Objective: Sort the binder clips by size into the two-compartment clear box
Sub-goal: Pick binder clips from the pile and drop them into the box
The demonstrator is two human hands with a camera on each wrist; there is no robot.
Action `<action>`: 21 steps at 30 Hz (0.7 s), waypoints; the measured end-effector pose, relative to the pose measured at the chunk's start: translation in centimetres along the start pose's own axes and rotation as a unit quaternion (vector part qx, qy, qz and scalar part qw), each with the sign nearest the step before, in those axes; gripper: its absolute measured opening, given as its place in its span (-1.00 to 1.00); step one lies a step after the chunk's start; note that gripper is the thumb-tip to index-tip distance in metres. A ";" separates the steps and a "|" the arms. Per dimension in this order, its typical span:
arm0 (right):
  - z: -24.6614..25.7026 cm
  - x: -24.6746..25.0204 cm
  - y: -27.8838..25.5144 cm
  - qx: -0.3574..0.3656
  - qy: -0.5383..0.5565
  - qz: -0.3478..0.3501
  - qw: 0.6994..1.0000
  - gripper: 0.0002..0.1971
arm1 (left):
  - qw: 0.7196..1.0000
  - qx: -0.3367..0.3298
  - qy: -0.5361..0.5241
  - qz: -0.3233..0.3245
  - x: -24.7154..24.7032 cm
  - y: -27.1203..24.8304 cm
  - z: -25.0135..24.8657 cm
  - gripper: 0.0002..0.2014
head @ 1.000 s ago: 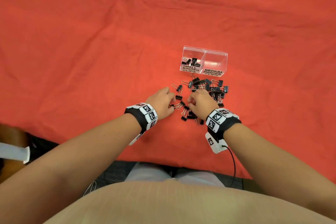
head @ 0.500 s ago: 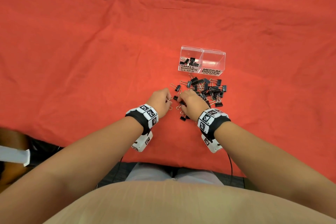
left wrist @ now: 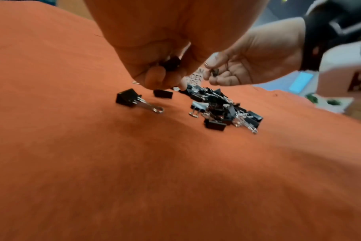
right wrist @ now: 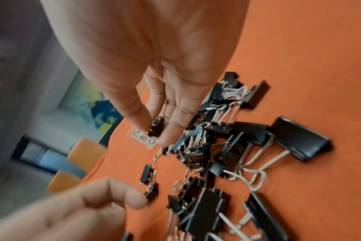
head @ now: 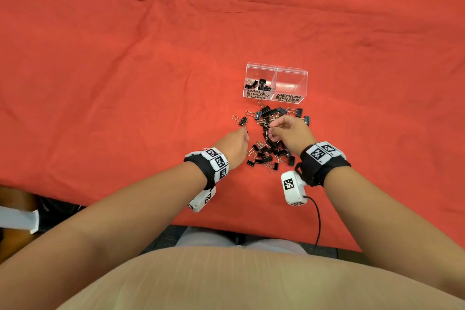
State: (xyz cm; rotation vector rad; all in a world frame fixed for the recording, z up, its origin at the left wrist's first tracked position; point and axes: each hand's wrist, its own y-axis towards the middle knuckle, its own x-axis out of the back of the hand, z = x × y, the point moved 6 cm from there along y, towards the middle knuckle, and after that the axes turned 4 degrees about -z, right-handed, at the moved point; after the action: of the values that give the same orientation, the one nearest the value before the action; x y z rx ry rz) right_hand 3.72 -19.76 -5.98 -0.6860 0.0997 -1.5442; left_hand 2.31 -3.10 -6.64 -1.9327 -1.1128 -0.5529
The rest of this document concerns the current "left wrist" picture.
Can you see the single black binder clip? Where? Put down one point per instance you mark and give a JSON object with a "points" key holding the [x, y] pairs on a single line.
{"points": [[171, 63]]}

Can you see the black wristband with marker tags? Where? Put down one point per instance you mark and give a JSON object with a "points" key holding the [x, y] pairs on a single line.
{"points": [[317, 30]]}

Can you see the red tablecloth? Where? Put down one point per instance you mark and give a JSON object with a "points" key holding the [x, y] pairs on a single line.
{"points": [[109, 176]]}

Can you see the pile of black binder clips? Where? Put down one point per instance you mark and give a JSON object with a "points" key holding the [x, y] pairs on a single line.
{"points": [[222, 106]]}

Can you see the clear two-compartment plastic box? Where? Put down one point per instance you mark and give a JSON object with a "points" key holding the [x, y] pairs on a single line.
{"points": [[196, 77]]}

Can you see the person's left hand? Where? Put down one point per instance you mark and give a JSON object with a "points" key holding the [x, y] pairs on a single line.
{"points": [[168, 28]]}

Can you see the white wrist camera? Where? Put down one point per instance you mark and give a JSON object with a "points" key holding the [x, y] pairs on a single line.
{"points": [[338, 68]]}

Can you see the person's right hand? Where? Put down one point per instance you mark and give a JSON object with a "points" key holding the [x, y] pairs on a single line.
{"points": [[263, 54]]}

